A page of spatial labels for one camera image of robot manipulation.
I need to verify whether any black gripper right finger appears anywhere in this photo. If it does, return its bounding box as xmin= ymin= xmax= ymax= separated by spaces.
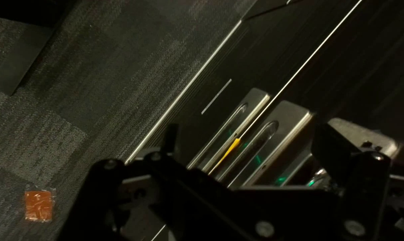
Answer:
xmin=311 ymin=121 xmax=394 ymax=241

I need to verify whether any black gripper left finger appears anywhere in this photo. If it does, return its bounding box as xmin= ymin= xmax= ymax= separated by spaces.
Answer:
xmin=57 ymin=123 xmax=267 ymax=241

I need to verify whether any black drawer cabinet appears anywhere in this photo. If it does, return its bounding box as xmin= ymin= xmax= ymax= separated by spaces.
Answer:
xmin=124 ymin=0 xmax=404 ymax=192

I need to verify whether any orange floor patch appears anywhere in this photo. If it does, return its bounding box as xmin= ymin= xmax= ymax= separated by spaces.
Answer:
xmin=23 ymin=186 xmax=58 ymax=224

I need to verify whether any yellow handled tool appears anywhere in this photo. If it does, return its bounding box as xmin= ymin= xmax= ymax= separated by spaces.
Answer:
xmin=208 ymin=137 xmax=245 ymax=177

